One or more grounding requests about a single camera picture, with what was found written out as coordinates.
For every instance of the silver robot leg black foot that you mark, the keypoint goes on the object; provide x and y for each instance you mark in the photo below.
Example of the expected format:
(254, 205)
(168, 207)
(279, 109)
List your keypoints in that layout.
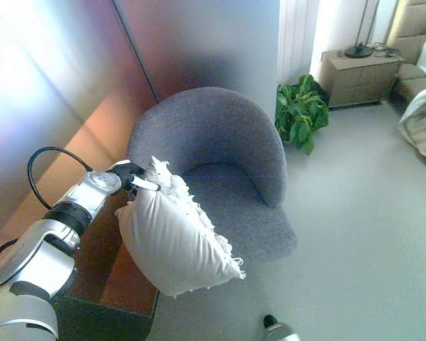
(280, 330)

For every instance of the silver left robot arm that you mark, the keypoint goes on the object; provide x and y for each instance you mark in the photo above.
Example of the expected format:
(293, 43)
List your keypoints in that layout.
(57, 227)

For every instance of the beige wooden nightstand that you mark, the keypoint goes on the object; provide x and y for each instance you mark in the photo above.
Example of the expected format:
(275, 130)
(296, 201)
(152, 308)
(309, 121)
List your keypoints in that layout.
(358, 80)

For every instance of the white fringed pillow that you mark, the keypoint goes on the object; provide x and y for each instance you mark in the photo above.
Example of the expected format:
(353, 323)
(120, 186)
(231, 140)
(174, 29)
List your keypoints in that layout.
(177, 234)

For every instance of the grey fabric tub armchair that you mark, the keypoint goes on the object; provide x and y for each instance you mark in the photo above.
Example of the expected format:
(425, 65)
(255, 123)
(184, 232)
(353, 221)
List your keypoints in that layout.
(216, 142)

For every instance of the beige tufted bed headboard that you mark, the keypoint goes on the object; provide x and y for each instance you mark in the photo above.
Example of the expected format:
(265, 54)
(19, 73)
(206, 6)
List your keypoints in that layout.
(412, 21)

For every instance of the black lamp with thin pole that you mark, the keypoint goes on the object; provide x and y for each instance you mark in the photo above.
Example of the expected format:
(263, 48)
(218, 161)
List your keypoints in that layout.
(358, 50)

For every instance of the dark-edged brown wooden cabinet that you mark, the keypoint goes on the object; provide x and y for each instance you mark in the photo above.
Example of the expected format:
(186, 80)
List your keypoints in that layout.
(103, 277)

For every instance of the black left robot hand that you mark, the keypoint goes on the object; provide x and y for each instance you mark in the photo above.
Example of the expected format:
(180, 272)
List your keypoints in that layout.
(126, 173)

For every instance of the white ribbed curtain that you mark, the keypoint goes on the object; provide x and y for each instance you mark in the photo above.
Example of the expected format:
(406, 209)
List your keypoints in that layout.
(298, 39)

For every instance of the green leafy potted plant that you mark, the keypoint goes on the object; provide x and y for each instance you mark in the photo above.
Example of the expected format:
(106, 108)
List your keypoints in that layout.
(300, 110)

